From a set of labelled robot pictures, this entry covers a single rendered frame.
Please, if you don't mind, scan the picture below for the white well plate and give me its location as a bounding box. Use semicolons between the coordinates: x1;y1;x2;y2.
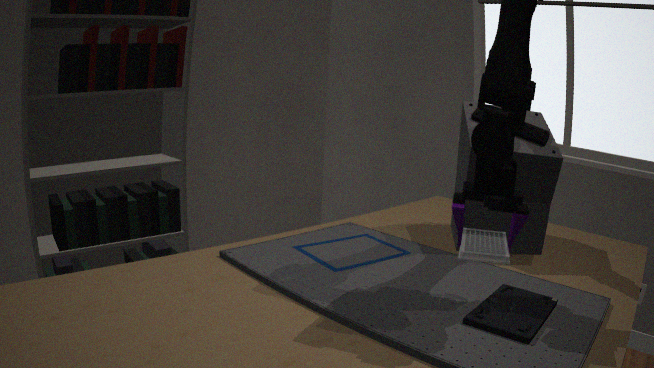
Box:
458;228;510;266

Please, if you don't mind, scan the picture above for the blue tape outline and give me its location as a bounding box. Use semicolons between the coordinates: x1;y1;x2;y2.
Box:
293;234;411;272

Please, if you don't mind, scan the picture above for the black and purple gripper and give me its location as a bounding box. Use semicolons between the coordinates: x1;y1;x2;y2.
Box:
452;157;529;251

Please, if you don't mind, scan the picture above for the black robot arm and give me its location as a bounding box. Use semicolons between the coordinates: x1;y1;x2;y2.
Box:
471;0;550;211

